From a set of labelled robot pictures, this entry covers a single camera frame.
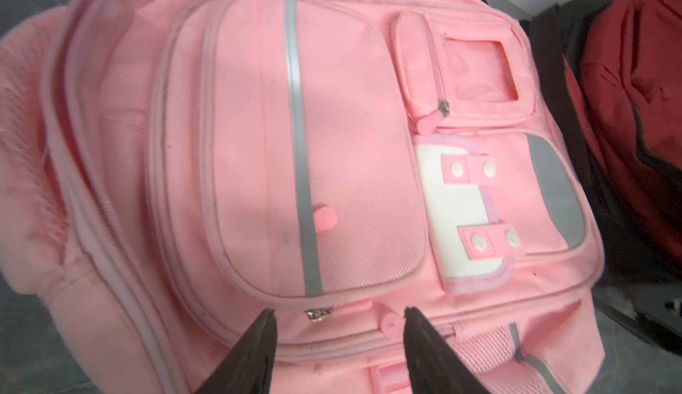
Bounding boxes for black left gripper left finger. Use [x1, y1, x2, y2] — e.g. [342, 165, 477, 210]
[195, 309, 277, 394]

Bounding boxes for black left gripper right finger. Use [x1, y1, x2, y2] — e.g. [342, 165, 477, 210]
[403, 307, 489, 394]

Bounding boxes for pink backpack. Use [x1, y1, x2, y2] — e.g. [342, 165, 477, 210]
[1, 0, 604, 393]

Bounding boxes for red and black backpack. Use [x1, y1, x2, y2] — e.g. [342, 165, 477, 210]
[522, 0, 681, 355]

